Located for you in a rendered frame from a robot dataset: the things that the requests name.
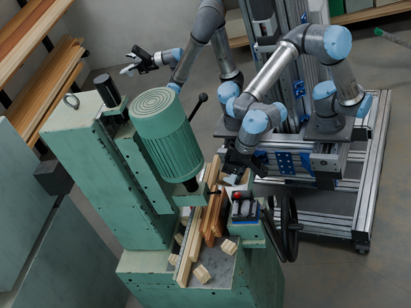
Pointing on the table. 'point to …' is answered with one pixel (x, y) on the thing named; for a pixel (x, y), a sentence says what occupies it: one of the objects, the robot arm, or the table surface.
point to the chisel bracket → (199, 200)
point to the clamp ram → (226, 211)
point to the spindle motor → (167, 134)
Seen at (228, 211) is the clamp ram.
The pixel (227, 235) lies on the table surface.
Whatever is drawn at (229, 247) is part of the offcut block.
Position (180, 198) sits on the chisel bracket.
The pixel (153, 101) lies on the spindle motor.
